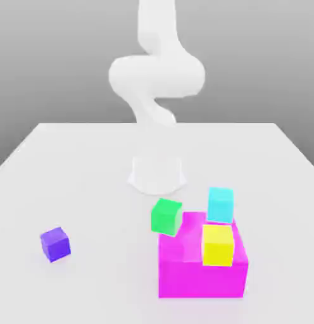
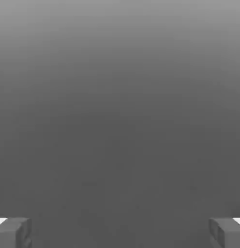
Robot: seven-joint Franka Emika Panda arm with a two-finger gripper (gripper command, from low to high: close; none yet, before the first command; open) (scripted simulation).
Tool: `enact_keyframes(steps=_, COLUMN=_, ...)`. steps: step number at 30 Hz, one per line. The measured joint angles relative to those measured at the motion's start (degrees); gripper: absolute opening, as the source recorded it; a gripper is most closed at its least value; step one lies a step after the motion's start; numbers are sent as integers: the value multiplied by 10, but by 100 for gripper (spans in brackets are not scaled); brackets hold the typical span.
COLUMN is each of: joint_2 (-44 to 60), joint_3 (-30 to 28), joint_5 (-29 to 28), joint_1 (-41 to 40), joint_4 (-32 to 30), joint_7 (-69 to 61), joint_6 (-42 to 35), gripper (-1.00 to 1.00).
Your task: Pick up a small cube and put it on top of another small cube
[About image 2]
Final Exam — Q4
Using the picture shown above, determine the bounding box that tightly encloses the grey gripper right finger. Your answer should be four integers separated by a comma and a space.
208, 217, 240, 248

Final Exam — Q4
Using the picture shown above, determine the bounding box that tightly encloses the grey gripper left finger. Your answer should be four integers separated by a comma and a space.
0, 217, 33, 248

